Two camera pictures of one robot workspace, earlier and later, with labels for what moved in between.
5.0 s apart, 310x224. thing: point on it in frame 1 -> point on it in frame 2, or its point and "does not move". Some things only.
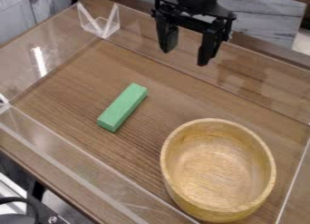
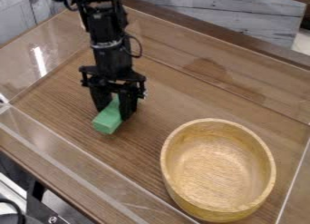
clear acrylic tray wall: x=104 y=191 does not move
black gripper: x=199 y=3 -> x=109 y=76
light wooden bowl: x=216 y=169 does not move
